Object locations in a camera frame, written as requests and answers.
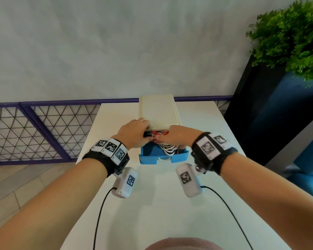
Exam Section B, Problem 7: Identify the person's right hand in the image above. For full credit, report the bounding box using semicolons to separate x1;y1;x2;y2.
155;125;204;149

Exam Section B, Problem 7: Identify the person's left hand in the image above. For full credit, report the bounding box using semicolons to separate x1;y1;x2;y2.
117;118;151;150

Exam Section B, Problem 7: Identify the red cable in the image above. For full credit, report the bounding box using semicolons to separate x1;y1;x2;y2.
145;130;171;143

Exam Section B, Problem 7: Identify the blue plastic drawer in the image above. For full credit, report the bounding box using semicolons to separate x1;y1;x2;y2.
138;131;190;164

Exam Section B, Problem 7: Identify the person's right forearm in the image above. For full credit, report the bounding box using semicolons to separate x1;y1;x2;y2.
220;152;313;250

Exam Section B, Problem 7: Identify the person's left forearm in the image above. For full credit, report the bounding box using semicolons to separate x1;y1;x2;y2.
0;158;109;250

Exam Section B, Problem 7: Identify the person's pink shirt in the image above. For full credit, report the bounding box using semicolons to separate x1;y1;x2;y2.
145;237;225;250

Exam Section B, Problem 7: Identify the black planter box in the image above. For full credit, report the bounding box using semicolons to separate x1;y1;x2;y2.
224;54;313;166

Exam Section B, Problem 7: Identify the white table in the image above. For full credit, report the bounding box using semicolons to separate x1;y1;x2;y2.
60;101;292;250

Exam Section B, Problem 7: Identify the green artificial plant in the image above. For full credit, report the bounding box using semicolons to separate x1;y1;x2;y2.
246;0;313;84

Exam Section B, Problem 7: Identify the left black wrist strap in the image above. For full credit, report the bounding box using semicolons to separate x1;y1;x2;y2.
82;139;130;178

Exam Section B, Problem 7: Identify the black wrist strap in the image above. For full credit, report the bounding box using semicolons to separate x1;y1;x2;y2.
82;139;130;178
191;132;238;176

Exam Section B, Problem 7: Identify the right black wrist strap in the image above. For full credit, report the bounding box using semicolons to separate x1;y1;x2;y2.
191;132;238;176

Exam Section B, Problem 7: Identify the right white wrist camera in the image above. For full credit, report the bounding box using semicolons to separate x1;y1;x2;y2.
175;163;204;198

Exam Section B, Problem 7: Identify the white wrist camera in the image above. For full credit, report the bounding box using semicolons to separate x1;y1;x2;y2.
175;163;204;198
111;167;138;199

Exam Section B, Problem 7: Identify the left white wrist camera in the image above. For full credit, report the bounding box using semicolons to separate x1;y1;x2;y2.
111;167;138;199

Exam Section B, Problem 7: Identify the black camera cable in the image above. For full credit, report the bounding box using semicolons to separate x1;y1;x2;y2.
93;187;118;250
199;185;254;250

